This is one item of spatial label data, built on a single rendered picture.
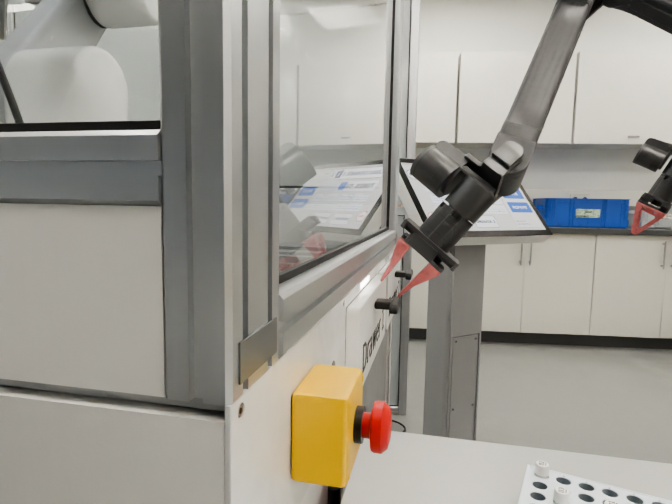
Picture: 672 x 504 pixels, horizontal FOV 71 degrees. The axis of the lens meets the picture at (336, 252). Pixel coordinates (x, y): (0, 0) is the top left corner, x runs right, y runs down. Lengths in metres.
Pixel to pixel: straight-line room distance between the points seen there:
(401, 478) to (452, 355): 1.11
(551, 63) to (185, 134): 0.70
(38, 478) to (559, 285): 3.74
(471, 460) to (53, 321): 0.47
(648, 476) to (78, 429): 0.57
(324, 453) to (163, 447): 0.13
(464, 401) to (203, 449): 1.51
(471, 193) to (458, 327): 0.98
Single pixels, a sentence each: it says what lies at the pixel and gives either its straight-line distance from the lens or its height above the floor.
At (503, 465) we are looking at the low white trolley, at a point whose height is 0.76.
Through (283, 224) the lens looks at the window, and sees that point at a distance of 0.38.
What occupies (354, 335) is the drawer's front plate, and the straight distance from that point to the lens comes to 0.58.
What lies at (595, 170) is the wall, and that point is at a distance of 4.70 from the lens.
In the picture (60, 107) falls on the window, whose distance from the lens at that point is 0.33.
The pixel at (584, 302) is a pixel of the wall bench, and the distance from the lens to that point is 4.00.
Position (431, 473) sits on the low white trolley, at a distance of 0.58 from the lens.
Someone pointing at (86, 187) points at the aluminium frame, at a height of 1.06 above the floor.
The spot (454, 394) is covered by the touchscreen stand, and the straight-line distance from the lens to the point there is 1.71.
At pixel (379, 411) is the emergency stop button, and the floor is 0.89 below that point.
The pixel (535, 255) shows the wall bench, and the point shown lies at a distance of 3.83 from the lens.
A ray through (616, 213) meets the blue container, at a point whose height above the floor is 1.01.
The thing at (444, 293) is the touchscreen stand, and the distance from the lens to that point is 1.61.
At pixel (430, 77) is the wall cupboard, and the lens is 4.09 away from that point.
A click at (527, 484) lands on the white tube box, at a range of 0.52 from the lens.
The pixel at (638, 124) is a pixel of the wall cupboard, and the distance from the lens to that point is 4.47.
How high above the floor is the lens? 1.05
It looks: 6 degrees down
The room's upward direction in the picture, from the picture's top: 1 degrees clockwise
